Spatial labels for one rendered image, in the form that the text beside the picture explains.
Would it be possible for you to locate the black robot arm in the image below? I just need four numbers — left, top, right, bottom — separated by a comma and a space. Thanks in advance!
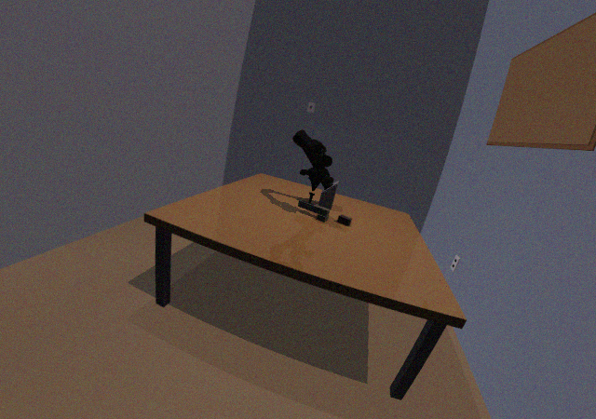
292, 129, 333, 190

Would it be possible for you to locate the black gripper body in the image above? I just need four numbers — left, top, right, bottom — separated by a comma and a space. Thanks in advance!
300, 163, 334, 183

